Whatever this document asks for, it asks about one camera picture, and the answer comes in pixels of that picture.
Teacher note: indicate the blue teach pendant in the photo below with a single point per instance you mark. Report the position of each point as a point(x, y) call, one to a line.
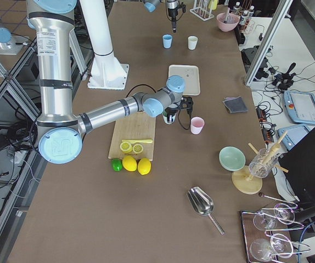
point(294, 134)
point(300, 106)

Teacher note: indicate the pink bowl with ice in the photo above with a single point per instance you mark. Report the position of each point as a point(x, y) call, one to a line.
point(230, 24)

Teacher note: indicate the metal scoop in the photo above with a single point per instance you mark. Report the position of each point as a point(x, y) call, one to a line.
point(203, 205)

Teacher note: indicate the white wire cup rack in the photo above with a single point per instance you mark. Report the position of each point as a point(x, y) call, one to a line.
point(201, 10)

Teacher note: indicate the mint green bowl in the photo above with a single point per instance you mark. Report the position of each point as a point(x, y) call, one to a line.
point(231, 158)

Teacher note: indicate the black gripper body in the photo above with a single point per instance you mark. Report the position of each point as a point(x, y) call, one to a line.
point(170, 113)
point(172, 10)

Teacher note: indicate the wooden cutting board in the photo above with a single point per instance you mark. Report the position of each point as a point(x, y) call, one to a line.
point(137, 126)

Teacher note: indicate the pink plastic cup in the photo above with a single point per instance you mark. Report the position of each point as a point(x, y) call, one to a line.
point(196, 125)

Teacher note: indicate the wine glass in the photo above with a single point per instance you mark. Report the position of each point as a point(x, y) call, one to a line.
point(270, 218)
point(278, 247)

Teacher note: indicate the lemon half slice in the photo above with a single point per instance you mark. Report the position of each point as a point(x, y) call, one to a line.
point(137, 149)
point(126, 147)

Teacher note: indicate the yellow plastic knife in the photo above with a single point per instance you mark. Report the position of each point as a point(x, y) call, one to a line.
point(134, 141)

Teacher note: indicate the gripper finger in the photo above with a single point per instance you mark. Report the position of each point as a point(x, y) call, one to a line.
point(170, 119)
point(174, 25)

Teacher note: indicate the cream rectangular tray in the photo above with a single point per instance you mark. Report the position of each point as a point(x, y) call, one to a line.
point(190, 73)

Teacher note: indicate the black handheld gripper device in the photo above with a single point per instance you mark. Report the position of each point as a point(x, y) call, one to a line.
point(284, 80)

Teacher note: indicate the grey folded cloth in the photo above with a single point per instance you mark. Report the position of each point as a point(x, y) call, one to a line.
point(235, 105)

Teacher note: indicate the whole yellow lemon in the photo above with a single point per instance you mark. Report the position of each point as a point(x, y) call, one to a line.
point(129, 163)
point(144, 166)

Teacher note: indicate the clear glass on stand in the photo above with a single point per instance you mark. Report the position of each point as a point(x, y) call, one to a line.
point(258, 167)

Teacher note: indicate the green lime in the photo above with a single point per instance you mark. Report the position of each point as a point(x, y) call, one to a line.
point(116, 164)

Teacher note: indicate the yellow cup on rack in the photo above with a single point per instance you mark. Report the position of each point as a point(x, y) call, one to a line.
point(213, 4)

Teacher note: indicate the metal muddler tool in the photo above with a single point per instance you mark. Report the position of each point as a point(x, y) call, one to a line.
point(226, 16)

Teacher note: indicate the cream plastic cup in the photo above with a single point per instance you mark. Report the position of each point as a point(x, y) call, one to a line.
point(192, 42)

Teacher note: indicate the aluminium frame post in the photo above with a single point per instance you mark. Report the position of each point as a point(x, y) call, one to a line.
point(276, 20)

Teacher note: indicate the wooden cup tree stand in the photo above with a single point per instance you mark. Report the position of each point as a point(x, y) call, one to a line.
point(249, 184)

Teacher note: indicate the green plastic cup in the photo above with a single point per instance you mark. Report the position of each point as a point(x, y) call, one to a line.
point(165, 119)

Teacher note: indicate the blue plastic cup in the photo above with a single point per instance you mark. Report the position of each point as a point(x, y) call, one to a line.
point(167, 41)

